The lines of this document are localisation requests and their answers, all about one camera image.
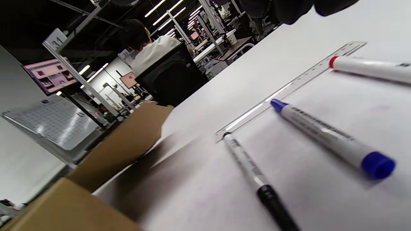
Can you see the small pink wall screen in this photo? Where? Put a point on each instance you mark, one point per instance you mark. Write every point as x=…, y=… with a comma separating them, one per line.
x=128, y=80

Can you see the small brown desk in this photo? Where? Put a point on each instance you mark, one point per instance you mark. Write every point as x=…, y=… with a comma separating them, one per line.
x=236, y=48

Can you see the blue marker pen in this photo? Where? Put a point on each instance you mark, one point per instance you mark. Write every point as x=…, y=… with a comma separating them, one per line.
x=321, y=131

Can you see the clear plastic ruler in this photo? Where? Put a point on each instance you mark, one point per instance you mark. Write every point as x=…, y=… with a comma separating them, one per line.
x=305, y=78

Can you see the brown cardboard mailer box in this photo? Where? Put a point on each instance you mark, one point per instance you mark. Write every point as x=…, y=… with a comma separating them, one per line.
x=128, y=141

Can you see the person's right hand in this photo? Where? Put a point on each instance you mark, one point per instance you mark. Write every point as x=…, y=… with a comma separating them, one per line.
x=289, y=9

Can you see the white whiteboard on stand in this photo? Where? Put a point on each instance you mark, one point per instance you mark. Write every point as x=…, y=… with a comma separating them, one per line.
x=54, y=122

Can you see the red marker pen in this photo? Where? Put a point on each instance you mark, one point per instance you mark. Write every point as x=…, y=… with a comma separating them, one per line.
x=369, y=69

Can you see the white frame post with sign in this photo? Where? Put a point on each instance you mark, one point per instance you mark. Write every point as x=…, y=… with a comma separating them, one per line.
x=77, y=75

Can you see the long ceiling light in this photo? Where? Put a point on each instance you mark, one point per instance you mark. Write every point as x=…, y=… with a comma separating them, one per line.
x=168, y=12
x=171, y=18

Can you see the white paper cup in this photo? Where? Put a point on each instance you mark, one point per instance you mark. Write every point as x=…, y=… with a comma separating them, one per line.
x=231, y=39

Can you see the black marker pen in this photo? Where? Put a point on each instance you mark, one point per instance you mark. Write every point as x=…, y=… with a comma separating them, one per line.
x=247, y=163

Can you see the black mesh office chair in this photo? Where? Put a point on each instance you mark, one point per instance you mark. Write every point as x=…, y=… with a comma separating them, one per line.
x=173, y=80

